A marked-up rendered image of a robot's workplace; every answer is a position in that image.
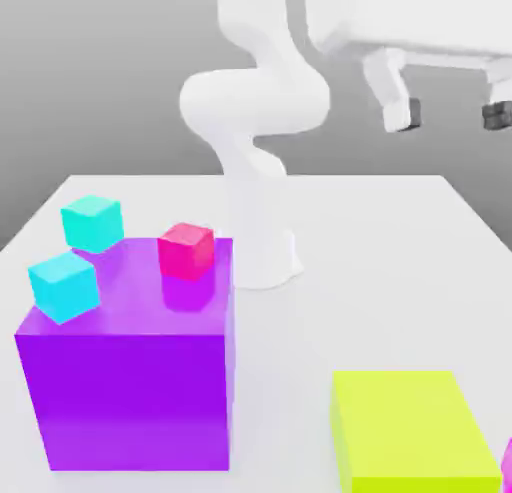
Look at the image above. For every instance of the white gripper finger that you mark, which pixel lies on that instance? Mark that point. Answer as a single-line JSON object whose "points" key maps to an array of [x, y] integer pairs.
{"points": [[394, 101], [500, 113]]}

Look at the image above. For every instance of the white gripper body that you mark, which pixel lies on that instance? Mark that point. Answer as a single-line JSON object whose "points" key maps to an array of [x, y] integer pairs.
{"points": [[408, 21]]}

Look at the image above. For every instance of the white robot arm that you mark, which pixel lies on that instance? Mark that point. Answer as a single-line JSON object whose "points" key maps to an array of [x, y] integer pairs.
{"points": [[252, 101]]}

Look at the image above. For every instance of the small red cube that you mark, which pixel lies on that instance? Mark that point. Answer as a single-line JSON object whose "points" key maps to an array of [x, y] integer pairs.
{"points": [[186, 253]]}

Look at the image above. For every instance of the small teal cube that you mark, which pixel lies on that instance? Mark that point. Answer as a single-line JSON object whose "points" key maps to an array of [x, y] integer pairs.
{"points": [[92, 225]]}

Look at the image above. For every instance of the small pink cube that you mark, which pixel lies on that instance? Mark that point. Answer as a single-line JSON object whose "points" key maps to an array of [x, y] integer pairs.
{"points": [[508, 469]]}

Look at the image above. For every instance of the small cyan cube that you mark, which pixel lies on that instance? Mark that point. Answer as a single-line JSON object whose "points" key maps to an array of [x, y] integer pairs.
{"points": [[64, 287]]}

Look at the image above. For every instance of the large yellow box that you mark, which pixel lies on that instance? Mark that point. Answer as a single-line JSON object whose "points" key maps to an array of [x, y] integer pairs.
{"points": [[408, 429]]}

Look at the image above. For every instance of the large purple box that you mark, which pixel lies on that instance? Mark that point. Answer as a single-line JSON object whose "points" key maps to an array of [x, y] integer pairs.
{"points": [[128, 397]]}

